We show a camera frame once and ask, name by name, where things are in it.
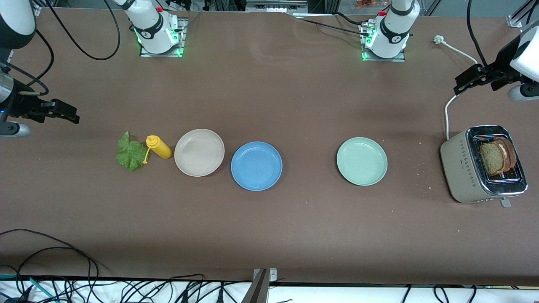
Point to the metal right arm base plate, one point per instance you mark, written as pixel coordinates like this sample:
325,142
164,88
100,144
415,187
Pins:
183,42

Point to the grey power strip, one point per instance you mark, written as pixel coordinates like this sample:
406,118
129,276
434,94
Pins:
276,6

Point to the small orange object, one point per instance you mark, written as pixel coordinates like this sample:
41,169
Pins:
370,3

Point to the light green round plate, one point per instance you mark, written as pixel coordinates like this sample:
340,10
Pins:
361,161

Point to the beige chrome toaster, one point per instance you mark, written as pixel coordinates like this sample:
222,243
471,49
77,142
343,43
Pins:
461,168

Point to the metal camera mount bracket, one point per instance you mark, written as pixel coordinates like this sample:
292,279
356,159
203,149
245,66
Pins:
263,277

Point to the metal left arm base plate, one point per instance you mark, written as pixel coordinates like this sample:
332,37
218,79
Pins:
385,59

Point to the blue round plate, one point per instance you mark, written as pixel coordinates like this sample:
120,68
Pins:
256,166

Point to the aluminium profile bar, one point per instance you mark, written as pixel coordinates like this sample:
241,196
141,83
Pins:
516,21

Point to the yellow mustard squeeze bottle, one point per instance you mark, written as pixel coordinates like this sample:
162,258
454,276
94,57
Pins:
161,148

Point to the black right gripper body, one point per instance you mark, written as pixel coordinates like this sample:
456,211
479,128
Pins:
20,105

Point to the beige round plate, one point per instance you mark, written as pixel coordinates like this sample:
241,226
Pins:
199,152

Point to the green lettuce leaf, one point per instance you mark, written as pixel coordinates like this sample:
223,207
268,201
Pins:
131,155

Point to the brown bread slice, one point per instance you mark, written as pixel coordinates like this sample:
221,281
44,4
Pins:
489,159
510,152

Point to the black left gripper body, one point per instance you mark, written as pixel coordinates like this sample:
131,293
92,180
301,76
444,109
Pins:
504,62

